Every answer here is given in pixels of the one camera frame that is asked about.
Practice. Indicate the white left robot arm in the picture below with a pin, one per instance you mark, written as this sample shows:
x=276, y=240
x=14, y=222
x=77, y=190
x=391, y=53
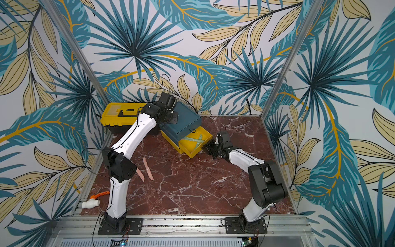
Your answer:
x=118, y=157

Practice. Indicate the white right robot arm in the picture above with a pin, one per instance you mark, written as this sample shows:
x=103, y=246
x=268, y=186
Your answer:
x=266, y=181

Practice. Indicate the yellow black toolbox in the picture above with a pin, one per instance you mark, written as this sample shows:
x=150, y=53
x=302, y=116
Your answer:
x=119, y=117

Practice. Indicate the pink fruit knife right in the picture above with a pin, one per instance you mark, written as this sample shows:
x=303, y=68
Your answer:
x=149, y=173

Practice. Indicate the teal and yellow drawer cabinet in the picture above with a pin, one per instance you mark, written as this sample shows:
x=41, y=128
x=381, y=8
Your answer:
x=187, y=122

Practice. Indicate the aluminium corner post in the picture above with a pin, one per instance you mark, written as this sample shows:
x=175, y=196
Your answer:
x=305, y=27
x=61, y=24

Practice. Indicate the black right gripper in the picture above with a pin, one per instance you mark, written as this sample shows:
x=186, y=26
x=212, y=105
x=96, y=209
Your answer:
x=212, y=147

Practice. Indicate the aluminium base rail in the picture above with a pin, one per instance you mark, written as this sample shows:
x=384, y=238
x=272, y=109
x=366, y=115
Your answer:
x=184, y=231

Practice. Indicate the green fruit knife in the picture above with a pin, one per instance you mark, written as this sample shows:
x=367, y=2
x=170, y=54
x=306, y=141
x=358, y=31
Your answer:
x=198, y=137
x=199, y=141

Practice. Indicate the aluminium corner post right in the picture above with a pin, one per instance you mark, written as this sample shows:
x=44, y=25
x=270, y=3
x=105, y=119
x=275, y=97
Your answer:
x=305, y=27

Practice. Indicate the yellow bottom drawer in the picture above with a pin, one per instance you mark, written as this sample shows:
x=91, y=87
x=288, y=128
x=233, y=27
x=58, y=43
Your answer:
x=191, y=149

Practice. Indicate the pink fruit knife left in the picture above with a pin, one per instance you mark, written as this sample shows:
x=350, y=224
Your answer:
x=140, y=174

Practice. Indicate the white pvc valve orange handle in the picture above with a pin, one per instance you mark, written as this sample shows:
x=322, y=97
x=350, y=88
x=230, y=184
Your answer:
x=94, y=201

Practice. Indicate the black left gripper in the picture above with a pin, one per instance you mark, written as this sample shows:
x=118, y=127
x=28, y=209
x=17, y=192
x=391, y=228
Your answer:
x=175, y=118

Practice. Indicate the aluminium corner post left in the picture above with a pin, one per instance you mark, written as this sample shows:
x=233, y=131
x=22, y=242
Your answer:
x=61, y=24

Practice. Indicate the pink fruit knife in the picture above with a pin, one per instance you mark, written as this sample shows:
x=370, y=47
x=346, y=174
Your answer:
x=140, y=174
x=149, y=173

